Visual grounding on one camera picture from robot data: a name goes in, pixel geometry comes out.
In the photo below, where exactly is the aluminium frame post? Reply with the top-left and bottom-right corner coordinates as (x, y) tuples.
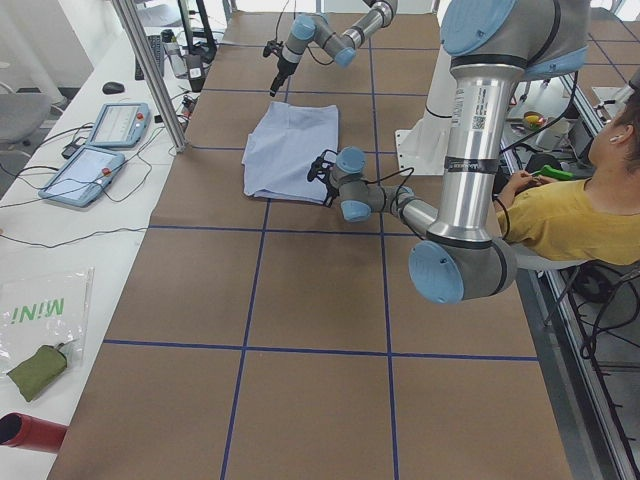
(112, 0), (187, 153)

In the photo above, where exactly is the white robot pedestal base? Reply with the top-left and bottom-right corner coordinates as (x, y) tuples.
(395, 46), (456, 176)

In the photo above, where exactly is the person in yellow shirt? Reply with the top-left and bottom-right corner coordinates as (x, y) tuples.
(494, 92), (639, 266)

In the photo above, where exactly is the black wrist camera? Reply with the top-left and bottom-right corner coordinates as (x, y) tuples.
(262, 39), (283, 58)
(307, 152), (334, 184)

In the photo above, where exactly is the black keyboard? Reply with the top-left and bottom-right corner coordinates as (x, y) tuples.
(133, 34), (165, 81)

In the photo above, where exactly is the blue teach pendant far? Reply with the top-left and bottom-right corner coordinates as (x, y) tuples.
(86, 103), (150, 149)

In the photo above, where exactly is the black computer mouse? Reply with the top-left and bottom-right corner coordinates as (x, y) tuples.
(102, 81), (125, 95)

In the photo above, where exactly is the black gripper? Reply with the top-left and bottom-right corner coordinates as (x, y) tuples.
(269, 56), (299, 97)
(323, 175), (340, 208)

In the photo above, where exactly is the green folded cloth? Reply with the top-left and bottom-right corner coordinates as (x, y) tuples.
(7, 344), (68, 402)

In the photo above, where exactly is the blue teach pendant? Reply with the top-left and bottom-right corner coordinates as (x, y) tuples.
(86, 103), (150, 149)
(38, 146), (125, 208)

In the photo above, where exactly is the light blue striped shirt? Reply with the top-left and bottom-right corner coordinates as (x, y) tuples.
(242, 101), (339, 204)

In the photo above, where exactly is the red cylinder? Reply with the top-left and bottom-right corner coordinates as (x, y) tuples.
(1, 412), (67, 453)

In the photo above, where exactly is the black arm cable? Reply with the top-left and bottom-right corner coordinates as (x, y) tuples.
(359, 166), (431, 236)
(274, 0), (346, 66)

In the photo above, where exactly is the blue teach pendant near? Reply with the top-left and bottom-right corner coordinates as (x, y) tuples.
(38, 146), (125, 208)

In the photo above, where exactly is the clear plastic bag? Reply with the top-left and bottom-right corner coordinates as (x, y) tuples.
(1, 267), (94, 387)

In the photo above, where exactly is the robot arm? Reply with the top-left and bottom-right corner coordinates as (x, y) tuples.
(263, 0), (398, 97)
(307, 1), (590, 304)

